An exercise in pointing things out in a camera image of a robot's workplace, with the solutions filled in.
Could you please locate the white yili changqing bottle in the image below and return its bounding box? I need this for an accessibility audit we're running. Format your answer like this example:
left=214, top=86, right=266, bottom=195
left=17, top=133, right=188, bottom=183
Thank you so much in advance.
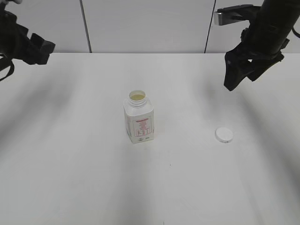
left=123, top=90, right=154, bottom=144

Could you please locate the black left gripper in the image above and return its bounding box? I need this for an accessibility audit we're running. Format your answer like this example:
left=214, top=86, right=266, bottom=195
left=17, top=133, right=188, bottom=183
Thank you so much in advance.
left=14, top=33, right=56, bottom=65

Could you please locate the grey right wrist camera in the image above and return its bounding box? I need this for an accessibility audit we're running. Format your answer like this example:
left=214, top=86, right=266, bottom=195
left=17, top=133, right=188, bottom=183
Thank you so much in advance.
left=213, top=4, right=260, bottom=26

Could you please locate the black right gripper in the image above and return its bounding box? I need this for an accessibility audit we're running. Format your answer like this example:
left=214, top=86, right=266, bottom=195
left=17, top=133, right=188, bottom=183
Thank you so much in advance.
left=224, top=43, right=285, bottom=91

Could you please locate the white round bottle cap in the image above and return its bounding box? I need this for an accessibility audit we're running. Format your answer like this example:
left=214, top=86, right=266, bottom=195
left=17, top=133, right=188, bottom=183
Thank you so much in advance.
left=215, top=127, right=233, bottom=143

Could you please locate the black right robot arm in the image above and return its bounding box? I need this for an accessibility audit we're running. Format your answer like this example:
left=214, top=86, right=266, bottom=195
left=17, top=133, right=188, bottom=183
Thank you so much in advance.
left=215, top=0, right=300, bottom=91

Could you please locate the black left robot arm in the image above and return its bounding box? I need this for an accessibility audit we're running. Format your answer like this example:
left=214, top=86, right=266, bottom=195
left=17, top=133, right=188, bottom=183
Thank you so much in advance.
left=0, top=0, right=55, bottom=65

